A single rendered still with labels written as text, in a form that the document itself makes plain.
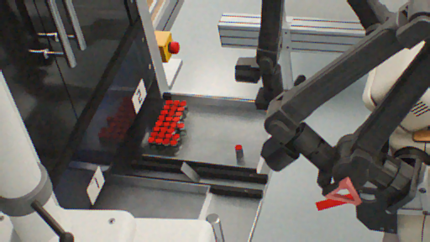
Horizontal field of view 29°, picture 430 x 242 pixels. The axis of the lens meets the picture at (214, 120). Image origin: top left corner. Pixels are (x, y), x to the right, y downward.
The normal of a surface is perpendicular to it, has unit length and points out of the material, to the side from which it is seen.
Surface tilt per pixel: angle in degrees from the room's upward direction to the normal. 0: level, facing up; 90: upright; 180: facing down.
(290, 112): 79
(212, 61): 0
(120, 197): 0
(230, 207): 0
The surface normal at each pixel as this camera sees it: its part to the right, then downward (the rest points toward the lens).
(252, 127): -0.15, -0.71
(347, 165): -0.21, 0.58
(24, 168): 0.76, 0.36
